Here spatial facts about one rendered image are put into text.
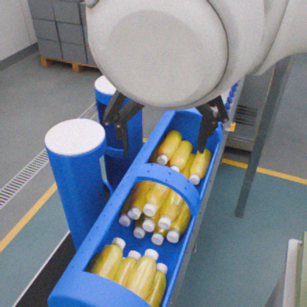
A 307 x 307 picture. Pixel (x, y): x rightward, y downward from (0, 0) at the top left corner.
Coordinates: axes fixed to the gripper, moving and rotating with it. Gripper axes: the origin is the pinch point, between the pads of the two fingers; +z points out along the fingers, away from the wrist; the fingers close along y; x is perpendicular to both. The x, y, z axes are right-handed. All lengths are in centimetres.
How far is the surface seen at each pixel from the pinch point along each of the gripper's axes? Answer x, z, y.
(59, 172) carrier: 52, 74, -38
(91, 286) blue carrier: -14.2, 30.2, -15.5
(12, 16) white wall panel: 401, 164, -162
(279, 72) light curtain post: 94, 50, 74
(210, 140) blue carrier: 53, 56, 30
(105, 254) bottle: -2.0, 42.6, -13.7
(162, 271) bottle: -5.1, 49.3, 2.3
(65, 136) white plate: 65, 64, -35
